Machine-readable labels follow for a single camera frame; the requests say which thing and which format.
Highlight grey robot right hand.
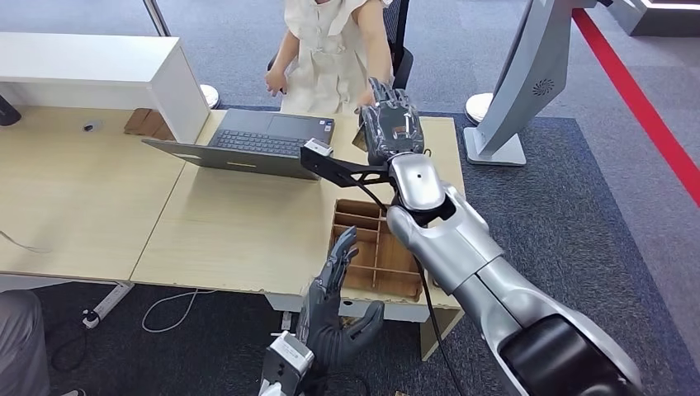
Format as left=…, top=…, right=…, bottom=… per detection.
left=357, top=77, right=427, bottom=167

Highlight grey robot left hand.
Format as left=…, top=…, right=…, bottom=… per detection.
left=296, top=226, right=385, bottom=370

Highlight person's right hand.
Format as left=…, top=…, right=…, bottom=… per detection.
left=264, top=68, right=289, bottom=98

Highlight person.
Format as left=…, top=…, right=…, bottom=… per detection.
left=264, top=0, right=403, bottom=116

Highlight dark grey laptop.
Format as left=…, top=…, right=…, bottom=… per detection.
left=142, top=108, right=336, bottom=182

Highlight white round floor base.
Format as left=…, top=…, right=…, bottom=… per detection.
left=465, top=92, right=496, bottom=125
left=199, top=84, right=221, bottom=111

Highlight wooden compartment tray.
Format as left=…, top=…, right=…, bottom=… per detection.
left=328, top=198, right=425, bottom=303

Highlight metal pole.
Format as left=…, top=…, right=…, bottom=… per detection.
left=142, top=0, right=172, bottom=38

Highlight brown wooden pieces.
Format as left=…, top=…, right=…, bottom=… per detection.
left=123, top=108, right=176, bottom=144

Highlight grey kiosk stand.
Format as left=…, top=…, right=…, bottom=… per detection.
left=463, top=0, right=597, bottom=167

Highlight white desk shelf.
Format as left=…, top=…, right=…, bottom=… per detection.
left=0, top=32, right=211, bottom=146

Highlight dark grey floor rug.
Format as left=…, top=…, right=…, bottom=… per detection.
left=32, top=106, right=700, bottom=396

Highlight white power strip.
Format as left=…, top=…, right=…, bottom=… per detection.
left=82, top=282, right=135, bottom=331

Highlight black desk object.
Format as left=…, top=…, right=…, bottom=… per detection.
left=0, top=95, right=23, bottom=128

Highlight white display platform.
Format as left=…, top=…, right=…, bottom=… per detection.
left=603, top=0, right=700, bottom=38

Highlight grey fabric object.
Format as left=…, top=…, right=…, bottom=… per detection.
left=0, top=290, right=50, bottom=396

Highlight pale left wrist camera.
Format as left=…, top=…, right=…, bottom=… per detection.
left=261, top=330, right=315, bottom=396

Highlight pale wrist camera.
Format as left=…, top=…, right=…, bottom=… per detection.
left=261, top=330, right=315, bottom=396
left=303, top=138, right=334, bottom=159

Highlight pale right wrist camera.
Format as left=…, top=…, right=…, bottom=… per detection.
left=303, top=138, right=334, bottom=159

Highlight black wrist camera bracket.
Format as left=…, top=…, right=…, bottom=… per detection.
left=299, top=144, right=398, bottom=190

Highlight white floor cable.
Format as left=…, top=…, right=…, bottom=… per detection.
left=140, top=290, right=218, bottom=334

